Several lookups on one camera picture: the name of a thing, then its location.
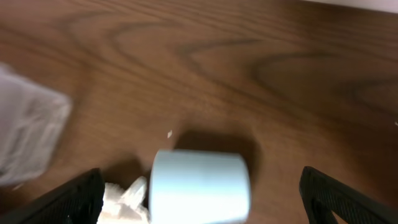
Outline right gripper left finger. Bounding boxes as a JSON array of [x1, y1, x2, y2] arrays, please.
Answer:
[[1, 168, 105, 224]]

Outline clear plastic bin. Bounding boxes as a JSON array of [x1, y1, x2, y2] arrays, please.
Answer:
[[1, 63, 73, 186]]

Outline crumpled white tissue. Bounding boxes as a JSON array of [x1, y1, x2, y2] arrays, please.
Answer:
[[97, 176, 150, 224]]

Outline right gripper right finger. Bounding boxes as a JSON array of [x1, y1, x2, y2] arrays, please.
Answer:
[[299, 166, 397, 224]]

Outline light blue cup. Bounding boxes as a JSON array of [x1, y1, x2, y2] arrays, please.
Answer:
[[148, 150, 251, 224]]

